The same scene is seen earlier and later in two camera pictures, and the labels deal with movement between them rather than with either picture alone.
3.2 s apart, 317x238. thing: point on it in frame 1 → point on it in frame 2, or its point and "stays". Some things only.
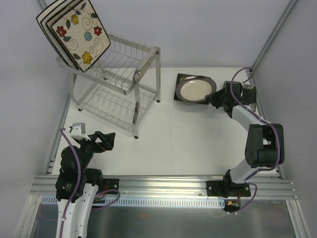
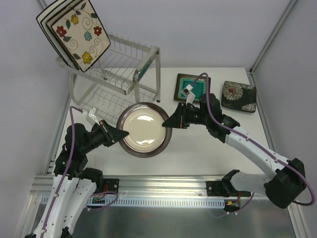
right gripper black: [223, 96] → [183, 116]
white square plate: [56, 44] stays
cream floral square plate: [54, 18] stays
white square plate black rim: [42, 15] stays
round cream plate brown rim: [194, 88] → [147, 137]
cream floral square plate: [82, 34] stays
